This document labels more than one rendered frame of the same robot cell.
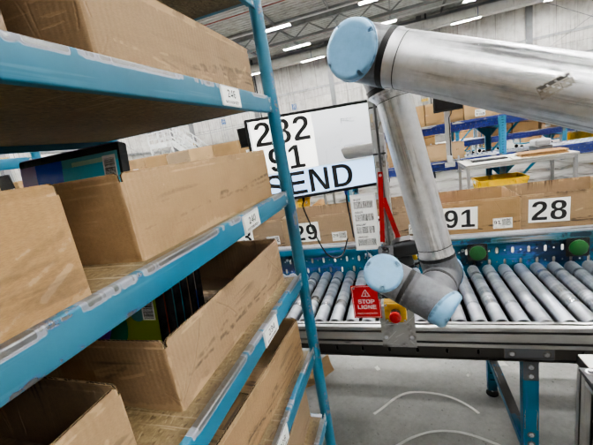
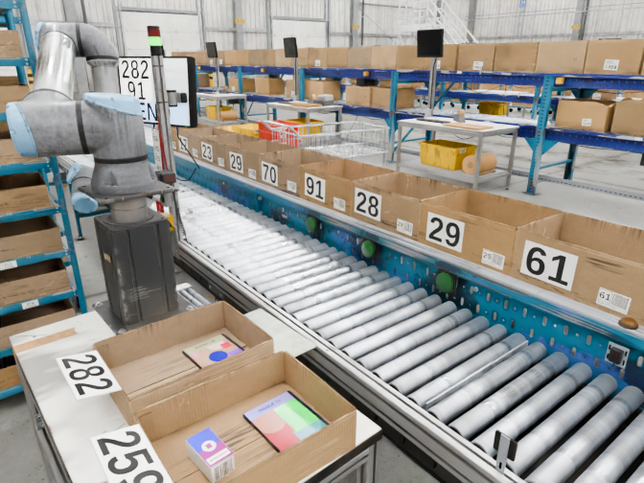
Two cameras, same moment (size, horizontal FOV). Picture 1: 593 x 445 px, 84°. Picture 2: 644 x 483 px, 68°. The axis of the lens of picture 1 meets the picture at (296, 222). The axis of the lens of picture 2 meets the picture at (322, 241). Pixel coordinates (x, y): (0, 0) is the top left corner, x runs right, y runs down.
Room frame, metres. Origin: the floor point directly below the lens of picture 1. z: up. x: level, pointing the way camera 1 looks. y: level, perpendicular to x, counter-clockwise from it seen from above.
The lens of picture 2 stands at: (-0.28, -2.04, 1.54)
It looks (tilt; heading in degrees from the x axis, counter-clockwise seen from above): 21 degrees down; 34
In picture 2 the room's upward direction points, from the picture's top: straight up
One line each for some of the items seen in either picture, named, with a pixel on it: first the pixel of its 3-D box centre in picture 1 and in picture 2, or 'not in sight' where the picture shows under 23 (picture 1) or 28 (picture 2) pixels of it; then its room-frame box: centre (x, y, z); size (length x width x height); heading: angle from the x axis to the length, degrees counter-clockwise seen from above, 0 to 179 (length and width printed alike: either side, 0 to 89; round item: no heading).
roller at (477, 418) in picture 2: not in sight; (513, 393); (0.85, -1.89, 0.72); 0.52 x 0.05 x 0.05; 161
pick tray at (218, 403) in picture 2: not in sight; (246, 429); (0.30, -1.46, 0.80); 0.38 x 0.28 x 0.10; 161
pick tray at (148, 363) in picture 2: not in sight; (185, 356); (0.41, -1.14, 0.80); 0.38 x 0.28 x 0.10; 163
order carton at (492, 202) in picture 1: (468, 210); (347, 185); (1.66, -0.89, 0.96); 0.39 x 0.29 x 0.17; 71
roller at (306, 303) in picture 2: not in sight; (338, 293); (1.08, -1.21, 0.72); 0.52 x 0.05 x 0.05; 161
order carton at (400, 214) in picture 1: (390, 217); (300, 171); (1.79, -0.52, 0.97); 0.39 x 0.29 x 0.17; 71
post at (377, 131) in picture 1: (387, 230); (168, 163); (1.09, -0.30, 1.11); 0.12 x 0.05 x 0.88; 71
